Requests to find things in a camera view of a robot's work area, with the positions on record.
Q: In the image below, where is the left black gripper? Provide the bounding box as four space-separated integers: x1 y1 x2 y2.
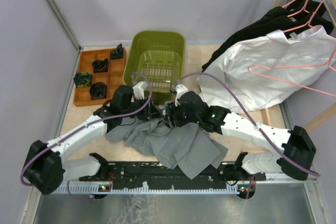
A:
121 94 163 120

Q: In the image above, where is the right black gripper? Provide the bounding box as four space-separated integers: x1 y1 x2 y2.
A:
163 100 201 129

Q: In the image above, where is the grey shirt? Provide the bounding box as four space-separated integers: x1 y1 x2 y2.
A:
106 118 228 179

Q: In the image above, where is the white shirt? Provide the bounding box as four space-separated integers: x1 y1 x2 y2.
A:
198 25 335 113

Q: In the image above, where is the pink hanger of grey shirt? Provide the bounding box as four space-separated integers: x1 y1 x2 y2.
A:
247 48 335 97

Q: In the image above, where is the pink hanger of white shirt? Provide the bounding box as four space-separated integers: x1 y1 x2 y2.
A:
283 0 327 33

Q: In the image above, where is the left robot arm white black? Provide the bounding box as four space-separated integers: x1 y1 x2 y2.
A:
20 81 160 195

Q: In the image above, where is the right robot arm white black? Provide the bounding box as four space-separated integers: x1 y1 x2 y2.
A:
163 91 316 181

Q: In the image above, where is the black shirt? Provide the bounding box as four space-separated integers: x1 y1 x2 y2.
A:
202 0 334 72

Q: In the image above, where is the rolled black sock bottom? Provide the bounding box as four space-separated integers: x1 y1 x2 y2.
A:
89 82 107 100

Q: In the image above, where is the rolled black sock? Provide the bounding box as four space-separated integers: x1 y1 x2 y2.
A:
89 82 107 100
109 43 123 60
92 58 109 73

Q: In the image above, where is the green plastic basket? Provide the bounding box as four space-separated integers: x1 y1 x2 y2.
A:
123 30 186 104

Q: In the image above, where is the rolled black sock top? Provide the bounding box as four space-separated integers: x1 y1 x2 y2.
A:
109 43 123 60

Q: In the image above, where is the rolled black sock centre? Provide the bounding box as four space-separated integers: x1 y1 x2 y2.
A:
92 58 109 73

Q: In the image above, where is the rolled dark sock green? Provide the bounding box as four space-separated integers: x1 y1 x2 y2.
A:
73 72 92 88

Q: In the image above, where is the wooden clothes rack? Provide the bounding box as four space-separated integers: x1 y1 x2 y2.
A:
259 0 335 131

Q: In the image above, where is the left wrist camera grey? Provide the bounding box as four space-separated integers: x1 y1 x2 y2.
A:
133 81 148 100

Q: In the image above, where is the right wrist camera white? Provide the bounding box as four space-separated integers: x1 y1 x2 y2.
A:
171 84 188 106

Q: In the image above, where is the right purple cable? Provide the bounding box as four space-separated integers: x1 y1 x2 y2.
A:
171 71 321 177

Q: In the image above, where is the purple cable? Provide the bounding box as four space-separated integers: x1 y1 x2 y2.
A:
171 71 321 177
20 71 153 185

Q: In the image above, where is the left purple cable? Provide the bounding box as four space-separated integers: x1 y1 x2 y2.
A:
20 71 153 185

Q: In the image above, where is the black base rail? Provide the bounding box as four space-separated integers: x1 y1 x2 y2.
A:
79 162 250 190

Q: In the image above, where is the white cable duct strip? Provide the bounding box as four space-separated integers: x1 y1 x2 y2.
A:
54 183 248 195

